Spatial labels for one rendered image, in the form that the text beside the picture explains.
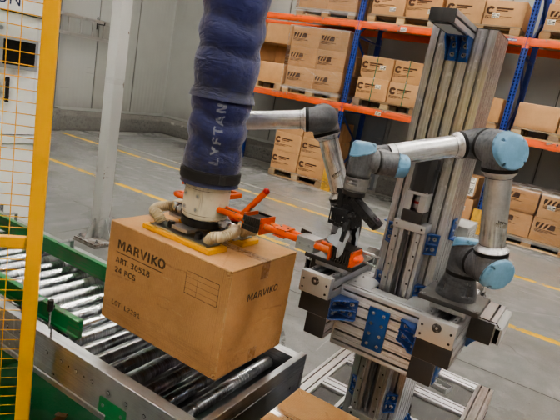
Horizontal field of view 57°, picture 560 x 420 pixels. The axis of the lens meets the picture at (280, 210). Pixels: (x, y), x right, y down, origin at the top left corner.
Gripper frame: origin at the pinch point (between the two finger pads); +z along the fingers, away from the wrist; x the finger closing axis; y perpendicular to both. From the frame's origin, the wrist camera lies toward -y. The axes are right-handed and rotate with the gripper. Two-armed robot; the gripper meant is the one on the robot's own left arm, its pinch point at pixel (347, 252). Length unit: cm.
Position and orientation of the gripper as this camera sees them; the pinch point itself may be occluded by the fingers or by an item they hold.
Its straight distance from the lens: 165.0
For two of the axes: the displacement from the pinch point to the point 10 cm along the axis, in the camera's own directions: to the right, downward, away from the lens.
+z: -1.8, 9.6, 2.3
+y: -8.1, -2.8, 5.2
